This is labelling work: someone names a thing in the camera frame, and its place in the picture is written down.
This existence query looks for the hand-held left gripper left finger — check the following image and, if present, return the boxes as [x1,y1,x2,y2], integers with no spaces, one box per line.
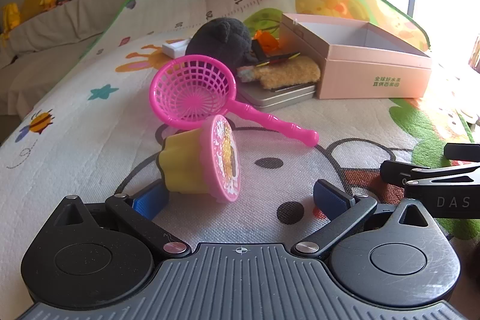
[56,181,192,259]

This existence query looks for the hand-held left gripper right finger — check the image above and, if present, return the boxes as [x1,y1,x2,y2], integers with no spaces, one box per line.
[290,178,437,261]

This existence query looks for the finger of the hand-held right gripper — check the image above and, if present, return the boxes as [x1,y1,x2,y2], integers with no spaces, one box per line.
[380,160,480,190]
[443,142,480,159]

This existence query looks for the yellow pudding cup toy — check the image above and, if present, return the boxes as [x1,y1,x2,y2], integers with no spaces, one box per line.
[157,115,241,202]

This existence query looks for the pink cardboard box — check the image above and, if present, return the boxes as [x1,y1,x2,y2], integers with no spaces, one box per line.
[279,13,433,99]

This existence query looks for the pink plastic strainer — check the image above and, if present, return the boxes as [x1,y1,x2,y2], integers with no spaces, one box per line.
[149,55,320,148]

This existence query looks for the silver metal tin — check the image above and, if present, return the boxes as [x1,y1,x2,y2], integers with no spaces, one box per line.
[236,80,319,109]

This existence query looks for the yellow fuzzy plush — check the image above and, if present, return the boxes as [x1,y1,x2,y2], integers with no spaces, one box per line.
[236,55,322,90]

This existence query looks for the small white box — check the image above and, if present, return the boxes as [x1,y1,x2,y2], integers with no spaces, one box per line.
[162,39,194,58]

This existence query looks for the orange plastic toy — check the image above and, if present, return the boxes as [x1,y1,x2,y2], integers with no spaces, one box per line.
[252,29,281,51]

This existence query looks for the black plush toy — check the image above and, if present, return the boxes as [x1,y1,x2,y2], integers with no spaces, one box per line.
[185,18,259,75]

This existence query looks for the printed cartoon play mat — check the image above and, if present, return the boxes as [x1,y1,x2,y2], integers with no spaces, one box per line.
[0,0,480,268]

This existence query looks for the grey covered sofa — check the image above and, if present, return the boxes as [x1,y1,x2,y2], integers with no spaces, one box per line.
[0,0,211,114]

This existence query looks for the yellow cushion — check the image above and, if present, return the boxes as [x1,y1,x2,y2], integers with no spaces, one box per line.
[19,0,51,22]

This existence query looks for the yellow cloth toy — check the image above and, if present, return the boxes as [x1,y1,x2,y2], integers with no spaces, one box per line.
[1,2,20,39]

